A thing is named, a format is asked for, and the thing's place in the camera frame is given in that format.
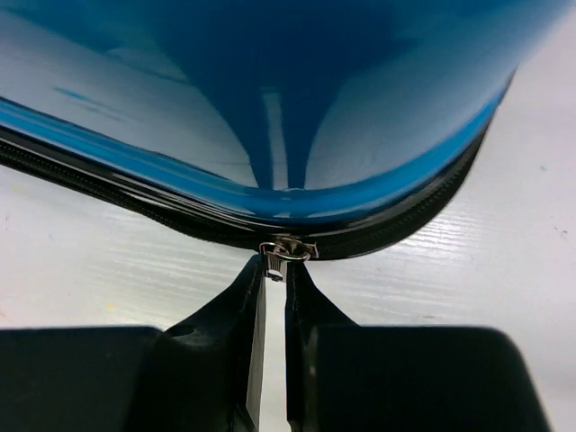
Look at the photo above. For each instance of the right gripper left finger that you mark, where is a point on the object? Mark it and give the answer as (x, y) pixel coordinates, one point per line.
(202, 374)

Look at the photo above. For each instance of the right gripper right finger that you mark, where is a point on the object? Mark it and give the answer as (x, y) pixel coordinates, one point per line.
(342, 376)

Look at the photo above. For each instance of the blue hard-shell suitcase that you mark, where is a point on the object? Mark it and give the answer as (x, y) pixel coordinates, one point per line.
(310, 130)

